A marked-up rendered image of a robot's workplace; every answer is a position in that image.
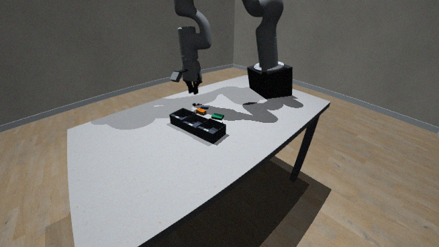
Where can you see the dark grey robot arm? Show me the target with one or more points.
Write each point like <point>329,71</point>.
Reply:
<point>266,34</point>

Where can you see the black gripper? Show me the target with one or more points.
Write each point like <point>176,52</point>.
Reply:
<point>192,75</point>

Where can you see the black rack of bins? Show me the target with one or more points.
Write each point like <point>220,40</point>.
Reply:
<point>206,129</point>

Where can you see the orange box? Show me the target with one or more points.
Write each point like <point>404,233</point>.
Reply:
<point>201,111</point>

